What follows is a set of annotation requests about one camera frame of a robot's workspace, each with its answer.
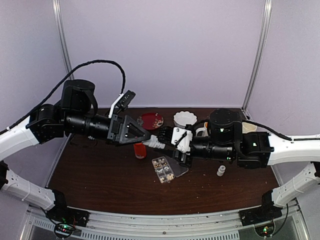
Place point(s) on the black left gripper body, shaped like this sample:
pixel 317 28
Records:
pixel 76 122

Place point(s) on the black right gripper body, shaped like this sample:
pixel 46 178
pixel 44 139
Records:
pixel 220 153

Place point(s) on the small white dropper bottle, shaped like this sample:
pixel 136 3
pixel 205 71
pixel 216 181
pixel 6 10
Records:
pixel 221 170

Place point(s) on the clear plastic pill organizer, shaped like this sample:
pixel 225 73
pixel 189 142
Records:
pixel 167 169

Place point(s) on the orange pill bottle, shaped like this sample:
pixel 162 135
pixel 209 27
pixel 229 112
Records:
pixel 140 150

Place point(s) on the small white pill bottle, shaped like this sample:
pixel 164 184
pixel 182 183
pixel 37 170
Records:
pixel 155 144

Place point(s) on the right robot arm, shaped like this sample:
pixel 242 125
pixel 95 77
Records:
pixel 269 148

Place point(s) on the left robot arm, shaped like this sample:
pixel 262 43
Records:
pixel 27 150

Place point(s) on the floral mug yellow inside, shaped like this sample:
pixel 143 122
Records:
pixel 202 131

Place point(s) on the cream ribbed mug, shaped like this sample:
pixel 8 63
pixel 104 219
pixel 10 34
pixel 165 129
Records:
pixel 248 128

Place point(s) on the white scalloped bowl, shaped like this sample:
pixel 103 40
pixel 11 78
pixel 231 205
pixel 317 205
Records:
pixel 183 118

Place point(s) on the red floral plate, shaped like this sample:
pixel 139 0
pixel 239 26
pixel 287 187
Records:
pixel 150 121

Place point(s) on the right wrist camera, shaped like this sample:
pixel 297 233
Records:
pixel 179 138

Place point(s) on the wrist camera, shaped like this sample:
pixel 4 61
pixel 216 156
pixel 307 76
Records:
pixel 179 138
pixel 121 103

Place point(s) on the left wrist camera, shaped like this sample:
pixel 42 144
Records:
pixel 121 103

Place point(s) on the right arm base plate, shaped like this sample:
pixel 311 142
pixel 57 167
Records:
pixel 259 214

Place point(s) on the aluminium front rail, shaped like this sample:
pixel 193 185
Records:
pixel 224 225

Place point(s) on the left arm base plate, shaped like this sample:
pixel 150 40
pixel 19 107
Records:
pixel 72 216

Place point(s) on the left aluminium frame post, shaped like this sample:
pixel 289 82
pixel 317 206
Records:
pixel 61 33

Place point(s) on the aluminium frame post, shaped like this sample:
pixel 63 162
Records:
pixel 264 30
pixel 61 33

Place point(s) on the right aluminium frame post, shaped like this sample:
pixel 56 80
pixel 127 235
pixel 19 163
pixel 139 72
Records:
pixel 264 30

